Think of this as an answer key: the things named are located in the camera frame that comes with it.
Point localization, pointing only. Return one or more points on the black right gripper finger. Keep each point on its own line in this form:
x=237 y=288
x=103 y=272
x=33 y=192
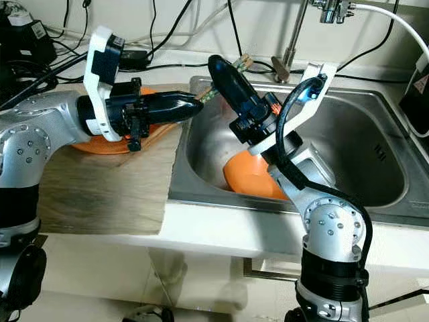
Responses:
x=247 y=86
x=226 y=84

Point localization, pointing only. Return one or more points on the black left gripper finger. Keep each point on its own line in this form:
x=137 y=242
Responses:
x=171 y=101
x=167 y=116

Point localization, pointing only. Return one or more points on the orange plastic plate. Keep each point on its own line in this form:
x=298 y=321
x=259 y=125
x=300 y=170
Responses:
x=100 y=147

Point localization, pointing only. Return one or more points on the orange plastic bowl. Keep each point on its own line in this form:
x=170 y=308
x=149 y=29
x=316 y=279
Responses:
x=248 y=178

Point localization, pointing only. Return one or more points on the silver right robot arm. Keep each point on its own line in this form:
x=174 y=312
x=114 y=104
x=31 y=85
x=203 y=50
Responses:
x=332 y=228

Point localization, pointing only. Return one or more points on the black power adapter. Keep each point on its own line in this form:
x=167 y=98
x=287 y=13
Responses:
x=137 y=56

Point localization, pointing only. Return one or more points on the chrome faucet pipe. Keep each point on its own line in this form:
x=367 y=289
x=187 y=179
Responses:
x=295 y=33

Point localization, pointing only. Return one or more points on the beige woven place mat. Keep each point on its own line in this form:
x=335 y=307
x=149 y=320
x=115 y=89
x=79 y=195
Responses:
x=107 y=201

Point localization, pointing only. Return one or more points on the stainless steel sink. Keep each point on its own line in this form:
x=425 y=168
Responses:
x=362 y=141

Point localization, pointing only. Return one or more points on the black charger box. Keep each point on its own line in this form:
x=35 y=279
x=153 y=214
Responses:
x=33 y=40

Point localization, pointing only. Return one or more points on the chrome water valve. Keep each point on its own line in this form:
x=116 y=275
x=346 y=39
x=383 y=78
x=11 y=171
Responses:
x=334 y=10

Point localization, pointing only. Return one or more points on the black appliance with warning sticker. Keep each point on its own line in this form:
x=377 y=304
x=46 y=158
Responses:
x=417 y=100

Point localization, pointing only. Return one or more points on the cream cabinet front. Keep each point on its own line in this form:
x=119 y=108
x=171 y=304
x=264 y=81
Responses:
x=201 y=282
x=100 y=268

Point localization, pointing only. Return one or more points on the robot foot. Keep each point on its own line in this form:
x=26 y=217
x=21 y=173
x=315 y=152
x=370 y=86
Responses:
x=147 y=315

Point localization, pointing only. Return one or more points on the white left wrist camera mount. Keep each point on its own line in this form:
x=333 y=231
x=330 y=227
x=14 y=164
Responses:
x=96 y=100

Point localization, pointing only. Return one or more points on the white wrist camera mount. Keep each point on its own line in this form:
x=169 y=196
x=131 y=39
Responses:
x=96 y=100
x=312 y=72

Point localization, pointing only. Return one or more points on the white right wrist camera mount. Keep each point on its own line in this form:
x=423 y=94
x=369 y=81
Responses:
x=312 y=72

